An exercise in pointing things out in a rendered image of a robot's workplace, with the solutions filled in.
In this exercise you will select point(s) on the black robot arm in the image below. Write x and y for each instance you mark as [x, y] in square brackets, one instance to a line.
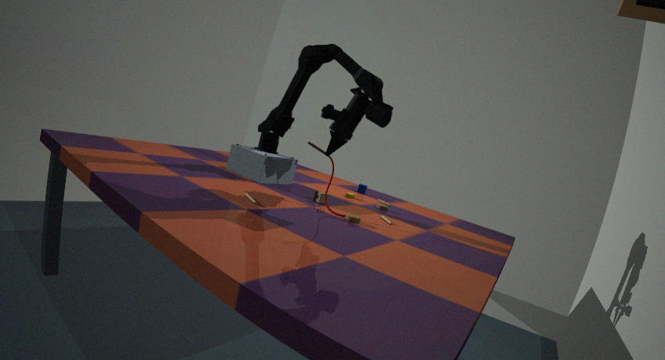
[311, 58]

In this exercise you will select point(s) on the light brown wooden block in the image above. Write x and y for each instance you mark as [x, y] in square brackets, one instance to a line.
[319, 197]

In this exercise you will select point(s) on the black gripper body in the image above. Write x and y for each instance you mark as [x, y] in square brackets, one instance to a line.
[347, 124]

